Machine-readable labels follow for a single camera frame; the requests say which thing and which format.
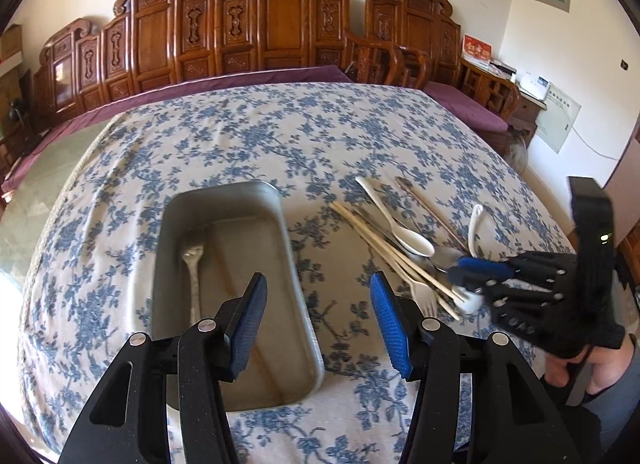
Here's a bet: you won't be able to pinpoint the light wooden chopstick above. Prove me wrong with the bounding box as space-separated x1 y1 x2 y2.
357 226 431 289
335 201 467 303
329 202 462 322

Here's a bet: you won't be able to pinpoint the grey trousers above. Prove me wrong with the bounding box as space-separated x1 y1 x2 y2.
545 384 640 464

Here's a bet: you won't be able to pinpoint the white ceramic spoon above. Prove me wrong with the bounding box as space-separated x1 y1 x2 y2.
355 176 436 258
452 204 485 315

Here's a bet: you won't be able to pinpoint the grey fluffy duster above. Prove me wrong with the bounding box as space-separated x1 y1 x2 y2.
504 128 530 175

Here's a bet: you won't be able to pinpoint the white wall distribution box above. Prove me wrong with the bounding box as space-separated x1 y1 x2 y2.
534 85 584 155

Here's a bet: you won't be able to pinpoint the person's right hand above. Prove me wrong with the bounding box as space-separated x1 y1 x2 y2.
589 334 640 396

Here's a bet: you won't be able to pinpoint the wooden side table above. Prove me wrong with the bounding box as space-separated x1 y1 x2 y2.
507 90 547 141

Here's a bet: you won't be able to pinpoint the blue floral tablecloth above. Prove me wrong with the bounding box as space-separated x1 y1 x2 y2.
17 81 576 464

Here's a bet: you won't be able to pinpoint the cardboard box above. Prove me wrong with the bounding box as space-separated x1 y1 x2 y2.
0 24 24 62

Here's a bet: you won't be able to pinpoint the white plastic fork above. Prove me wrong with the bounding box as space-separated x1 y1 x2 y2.
397 261 440 319

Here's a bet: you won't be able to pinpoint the metal spoon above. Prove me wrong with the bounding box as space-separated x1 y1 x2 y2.
350 208 465 273

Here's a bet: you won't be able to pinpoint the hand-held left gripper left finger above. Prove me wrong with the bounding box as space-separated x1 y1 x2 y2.
59 272 268 464

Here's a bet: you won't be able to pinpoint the wooden armchair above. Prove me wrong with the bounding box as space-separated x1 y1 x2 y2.
344 32 432 90

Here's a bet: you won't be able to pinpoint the rectangular metal tray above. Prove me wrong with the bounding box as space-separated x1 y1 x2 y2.
151 181 326 412

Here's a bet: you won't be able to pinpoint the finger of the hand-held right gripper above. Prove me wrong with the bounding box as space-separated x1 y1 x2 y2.
447 251 579 295
472 284 579 350

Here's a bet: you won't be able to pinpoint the short purple seat cushion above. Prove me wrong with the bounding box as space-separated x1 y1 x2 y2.
424 81 509 133

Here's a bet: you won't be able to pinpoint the white desk device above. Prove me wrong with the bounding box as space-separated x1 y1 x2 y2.
519 72 552 98

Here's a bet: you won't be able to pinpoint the wooden sofa armrest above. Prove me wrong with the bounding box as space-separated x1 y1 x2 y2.
457 58 522 121

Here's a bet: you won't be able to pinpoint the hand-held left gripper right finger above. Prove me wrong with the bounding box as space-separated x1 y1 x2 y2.
370 272 581 464

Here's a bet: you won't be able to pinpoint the carved wooden sofa back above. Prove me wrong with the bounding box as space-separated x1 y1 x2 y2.
364 0 462 89
34 0 221 117
215 0 352 80

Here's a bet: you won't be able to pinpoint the white wall cable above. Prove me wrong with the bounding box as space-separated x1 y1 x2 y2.
570 125 622 163

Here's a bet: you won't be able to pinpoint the red box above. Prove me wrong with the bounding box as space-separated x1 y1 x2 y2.
462 34 494 69

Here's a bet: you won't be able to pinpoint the brown chopstick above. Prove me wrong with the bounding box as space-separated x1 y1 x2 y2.
402 179 468 245
396 178 471 253

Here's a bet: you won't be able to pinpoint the metal fork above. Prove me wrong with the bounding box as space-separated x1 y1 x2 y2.
181 239 207 327

